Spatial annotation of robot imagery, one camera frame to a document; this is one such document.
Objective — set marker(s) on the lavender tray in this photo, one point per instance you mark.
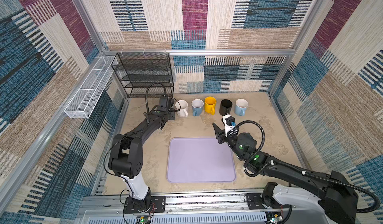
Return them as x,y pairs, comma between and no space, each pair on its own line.
200,160

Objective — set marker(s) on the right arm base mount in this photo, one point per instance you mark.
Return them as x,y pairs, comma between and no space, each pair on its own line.
255,201

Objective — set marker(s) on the black mug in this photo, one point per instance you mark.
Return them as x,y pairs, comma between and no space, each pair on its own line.
225,107

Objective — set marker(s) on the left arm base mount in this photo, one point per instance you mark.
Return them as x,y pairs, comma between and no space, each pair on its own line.
150,203

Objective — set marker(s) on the teal dotted floral mug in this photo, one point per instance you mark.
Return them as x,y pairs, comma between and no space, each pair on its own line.
197,107

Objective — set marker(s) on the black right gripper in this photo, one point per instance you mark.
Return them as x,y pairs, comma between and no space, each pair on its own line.
222,135

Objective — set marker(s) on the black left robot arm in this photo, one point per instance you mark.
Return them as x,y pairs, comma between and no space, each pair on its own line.
126,155

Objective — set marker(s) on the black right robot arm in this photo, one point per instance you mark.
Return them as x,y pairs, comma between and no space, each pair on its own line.
336,197

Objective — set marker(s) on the black wire mesh shelf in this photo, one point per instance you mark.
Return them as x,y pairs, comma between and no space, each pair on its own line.
138,71

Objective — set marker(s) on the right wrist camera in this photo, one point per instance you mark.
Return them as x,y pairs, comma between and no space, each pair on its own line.
229,125

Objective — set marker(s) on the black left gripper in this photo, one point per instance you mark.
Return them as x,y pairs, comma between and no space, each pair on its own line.
173,114

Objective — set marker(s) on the light blue mug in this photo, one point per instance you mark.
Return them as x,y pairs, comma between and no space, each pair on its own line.
240,107

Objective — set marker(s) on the white wire mesh basket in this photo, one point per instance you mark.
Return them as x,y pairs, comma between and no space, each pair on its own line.
87,96

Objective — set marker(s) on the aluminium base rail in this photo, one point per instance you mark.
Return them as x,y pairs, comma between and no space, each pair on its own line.
210,207

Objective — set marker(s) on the white pink mug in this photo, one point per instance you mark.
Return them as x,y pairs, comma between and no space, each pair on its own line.
182,105

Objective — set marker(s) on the yellow mug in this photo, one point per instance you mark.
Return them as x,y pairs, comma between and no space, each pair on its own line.
209,105

